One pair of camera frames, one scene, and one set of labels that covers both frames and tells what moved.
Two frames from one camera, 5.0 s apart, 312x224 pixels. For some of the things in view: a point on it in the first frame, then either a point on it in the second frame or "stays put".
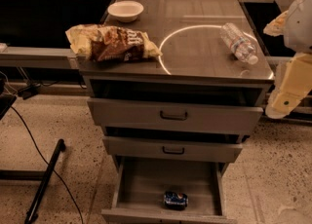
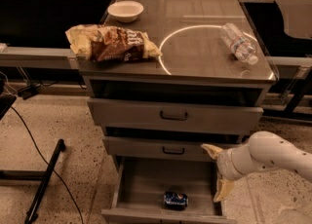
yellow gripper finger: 278,25 → 213,151
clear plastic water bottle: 239,44 stays put
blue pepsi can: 175,201 stays put
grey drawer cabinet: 171,123 stays put
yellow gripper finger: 293,82 → 223,190
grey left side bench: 38,57 stays put
